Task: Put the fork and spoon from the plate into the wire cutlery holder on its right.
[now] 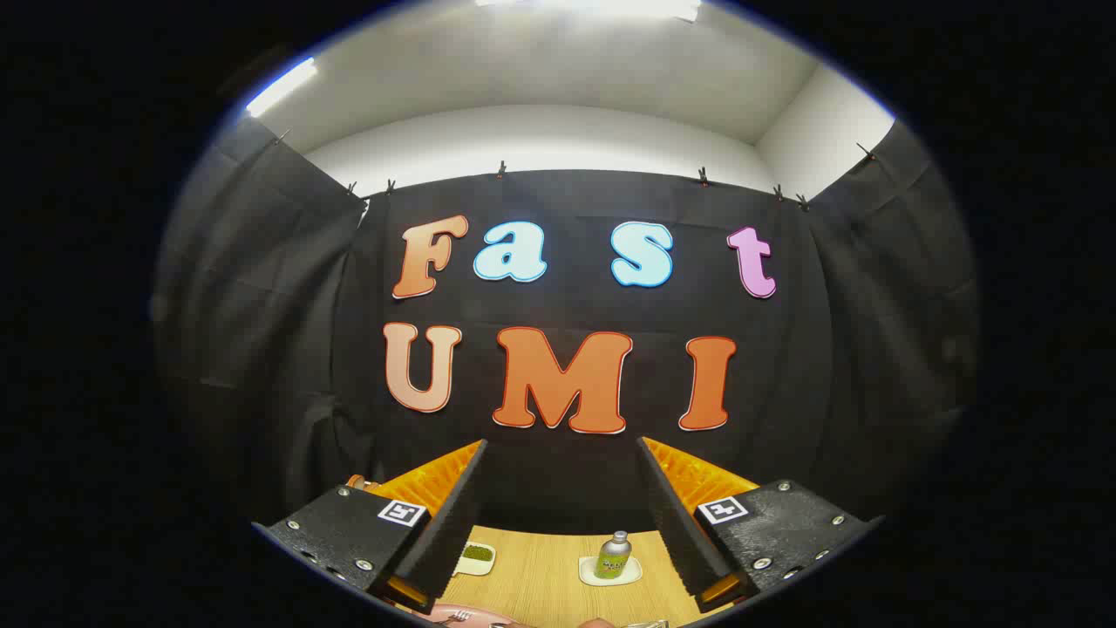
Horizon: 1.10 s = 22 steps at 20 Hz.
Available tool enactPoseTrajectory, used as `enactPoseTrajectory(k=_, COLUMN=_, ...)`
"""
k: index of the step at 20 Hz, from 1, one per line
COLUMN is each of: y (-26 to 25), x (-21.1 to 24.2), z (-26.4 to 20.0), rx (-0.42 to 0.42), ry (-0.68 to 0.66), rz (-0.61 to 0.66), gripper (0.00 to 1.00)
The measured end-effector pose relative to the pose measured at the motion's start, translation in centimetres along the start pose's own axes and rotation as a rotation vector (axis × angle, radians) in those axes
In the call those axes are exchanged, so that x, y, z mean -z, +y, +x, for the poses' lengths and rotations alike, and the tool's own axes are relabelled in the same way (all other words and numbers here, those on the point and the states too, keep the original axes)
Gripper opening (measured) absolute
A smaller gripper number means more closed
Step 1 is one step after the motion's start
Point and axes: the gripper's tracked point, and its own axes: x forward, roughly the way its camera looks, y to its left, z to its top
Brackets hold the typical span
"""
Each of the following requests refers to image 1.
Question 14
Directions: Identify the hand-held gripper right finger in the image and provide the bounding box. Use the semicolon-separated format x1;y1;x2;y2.
635;436;883;614

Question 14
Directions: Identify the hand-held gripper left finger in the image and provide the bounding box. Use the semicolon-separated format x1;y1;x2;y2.
251;439;489;616

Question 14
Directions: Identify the white divided snack dish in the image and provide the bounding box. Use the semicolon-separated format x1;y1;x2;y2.
453;542;497;577

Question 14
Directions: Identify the white square coaster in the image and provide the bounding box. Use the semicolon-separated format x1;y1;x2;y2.
579;556;643;587

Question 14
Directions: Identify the green soda bottle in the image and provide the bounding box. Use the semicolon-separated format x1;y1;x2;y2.
595;530;633;580

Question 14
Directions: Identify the pink round plate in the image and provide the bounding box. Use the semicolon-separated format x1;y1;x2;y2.
410;602;524;628

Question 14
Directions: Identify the row of black cloth clips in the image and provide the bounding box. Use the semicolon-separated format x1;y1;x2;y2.
275;131;877;212

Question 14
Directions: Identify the long ceiling light strip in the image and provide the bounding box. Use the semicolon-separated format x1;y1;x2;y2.
246;58;319;119

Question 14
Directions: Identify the wide ceiling light panel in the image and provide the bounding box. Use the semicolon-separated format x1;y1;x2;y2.
475;0;703;23

